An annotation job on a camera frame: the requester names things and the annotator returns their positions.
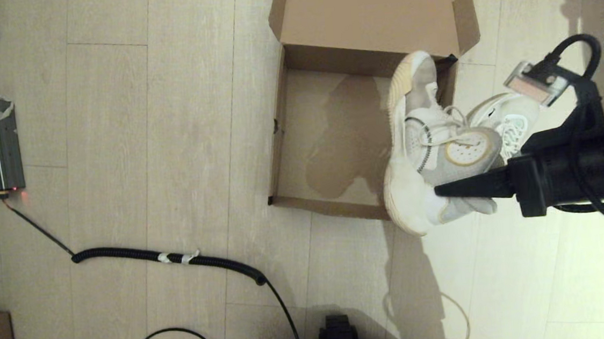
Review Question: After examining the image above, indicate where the white sneaker black side mark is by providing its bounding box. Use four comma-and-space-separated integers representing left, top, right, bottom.
463, 90, 545, 169

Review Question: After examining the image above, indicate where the white sneaker tan toe edge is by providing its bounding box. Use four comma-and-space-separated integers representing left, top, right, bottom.
372, 45, 511, 239

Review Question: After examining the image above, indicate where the brown cardboard shoe box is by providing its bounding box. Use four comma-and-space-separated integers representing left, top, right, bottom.
252, 0, 494, 230

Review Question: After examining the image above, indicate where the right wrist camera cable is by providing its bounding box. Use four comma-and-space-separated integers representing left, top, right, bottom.
540, 32, 604, 241

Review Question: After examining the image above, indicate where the black coiled cable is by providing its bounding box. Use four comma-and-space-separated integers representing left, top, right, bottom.
1, 170, 310, 339

